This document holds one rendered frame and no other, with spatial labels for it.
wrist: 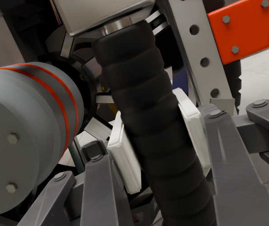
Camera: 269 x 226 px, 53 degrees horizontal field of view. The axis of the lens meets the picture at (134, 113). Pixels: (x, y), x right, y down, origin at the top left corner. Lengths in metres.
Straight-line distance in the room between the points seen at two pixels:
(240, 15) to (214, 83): 0.09
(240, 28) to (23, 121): 0.28
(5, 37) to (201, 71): 0.26
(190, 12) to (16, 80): 0.22
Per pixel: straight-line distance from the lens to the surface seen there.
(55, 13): 1.03
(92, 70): 0.48
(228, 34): 0.38
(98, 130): 0.50
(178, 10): 0.37
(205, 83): 0.38
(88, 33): 0.16
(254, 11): 0.39
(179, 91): 0.19
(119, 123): 0.16
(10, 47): 0.41
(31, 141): 0.25
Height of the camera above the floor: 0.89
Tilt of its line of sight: 13 degrees down
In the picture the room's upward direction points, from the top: 22 degrees counter-clockwise
